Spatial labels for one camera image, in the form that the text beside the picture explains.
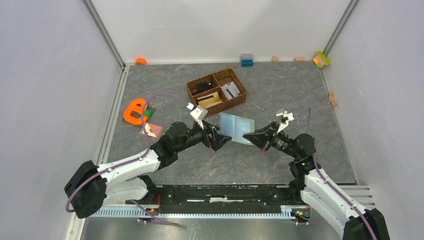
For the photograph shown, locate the orange round cap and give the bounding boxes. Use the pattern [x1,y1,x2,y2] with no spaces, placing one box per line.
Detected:
[134,57,147,65]

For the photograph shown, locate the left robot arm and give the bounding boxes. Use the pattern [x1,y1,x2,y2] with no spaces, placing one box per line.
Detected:
[64,121,232,219]

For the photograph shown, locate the curved wooden arch block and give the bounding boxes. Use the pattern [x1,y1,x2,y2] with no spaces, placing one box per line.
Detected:
[328,92,338,107]

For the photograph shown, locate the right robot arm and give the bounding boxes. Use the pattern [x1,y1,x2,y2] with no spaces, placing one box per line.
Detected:
[243,121,390,240]

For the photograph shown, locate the purple cable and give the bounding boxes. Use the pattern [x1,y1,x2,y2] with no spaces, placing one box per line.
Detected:
[293,106,379,240]
[65,93,190,214]

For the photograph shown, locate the white slotted cable duct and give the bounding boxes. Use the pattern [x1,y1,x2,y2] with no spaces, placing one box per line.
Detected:
[86,206,299,220]

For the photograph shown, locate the black item in basket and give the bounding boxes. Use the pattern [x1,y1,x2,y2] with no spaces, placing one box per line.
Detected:
[193,79,213,95]

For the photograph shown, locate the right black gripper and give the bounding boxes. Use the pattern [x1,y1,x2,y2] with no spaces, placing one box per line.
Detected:
[243,121,299,159]

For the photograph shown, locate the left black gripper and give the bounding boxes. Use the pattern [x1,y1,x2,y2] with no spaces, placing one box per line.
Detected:
[175,118,232,153]

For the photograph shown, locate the orange letter e toy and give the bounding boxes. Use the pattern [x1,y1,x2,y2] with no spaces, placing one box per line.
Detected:
[123,98,149,126]

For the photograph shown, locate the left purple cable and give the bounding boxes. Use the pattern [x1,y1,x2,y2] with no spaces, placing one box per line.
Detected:
[65,93,190,214]

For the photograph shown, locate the green toy block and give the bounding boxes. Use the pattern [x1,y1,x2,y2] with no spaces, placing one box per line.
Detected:
[143,109,154,119]

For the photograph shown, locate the pink square card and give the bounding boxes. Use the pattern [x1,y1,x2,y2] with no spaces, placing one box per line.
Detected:
[139,122,164,138]

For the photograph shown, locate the green pink lego stack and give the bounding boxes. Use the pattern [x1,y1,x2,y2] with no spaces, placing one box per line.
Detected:
[313,51,331,69]

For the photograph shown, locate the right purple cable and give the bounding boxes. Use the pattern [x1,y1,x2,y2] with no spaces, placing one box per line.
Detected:
[293,106,379,240]

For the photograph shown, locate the light blue card holder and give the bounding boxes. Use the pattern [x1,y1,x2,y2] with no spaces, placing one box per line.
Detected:
[218,112,255,145]

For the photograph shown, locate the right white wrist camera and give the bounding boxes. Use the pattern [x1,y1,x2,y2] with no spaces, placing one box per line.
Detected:
[276,108,295,134]

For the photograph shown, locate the blue grey lego stack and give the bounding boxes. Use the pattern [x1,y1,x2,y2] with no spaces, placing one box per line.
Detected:
[240,53,254,67]

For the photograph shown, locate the white cards in basket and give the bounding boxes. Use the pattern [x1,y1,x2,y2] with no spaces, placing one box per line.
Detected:
[221,81,241,100]

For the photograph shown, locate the flat tan wooden block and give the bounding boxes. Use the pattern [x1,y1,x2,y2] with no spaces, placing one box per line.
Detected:
[294,56,305,62]

